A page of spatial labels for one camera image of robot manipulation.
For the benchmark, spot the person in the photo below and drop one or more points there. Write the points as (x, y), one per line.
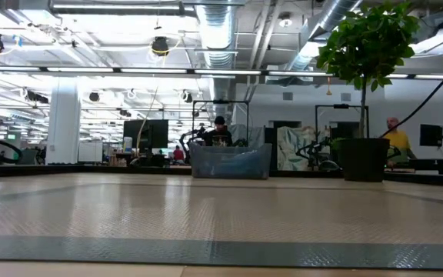
(218, 134)
(398, 140)
(178, 154)

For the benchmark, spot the translucent grey plastic bin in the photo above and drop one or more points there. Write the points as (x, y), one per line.
(206, 161)

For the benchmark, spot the teal white cloth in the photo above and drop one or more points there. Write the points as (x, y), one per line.
(294, 148)

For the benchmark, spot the grey-bordered silicone baking mat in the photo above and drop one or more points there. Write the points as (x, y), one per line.
(221, 215)

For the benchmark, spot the black computer monitor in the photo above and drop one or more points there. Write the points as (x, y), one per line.
(144, 132)

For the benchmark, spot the white building column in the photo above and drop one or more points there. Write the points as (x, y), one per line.
(63, 123)

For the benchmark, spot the green potted plant black pot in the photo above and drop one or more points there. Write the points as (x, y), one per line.
(364, 38)

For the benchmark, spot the silver ventilation duct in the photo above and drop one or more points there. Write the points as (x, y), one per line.
(217, 34)

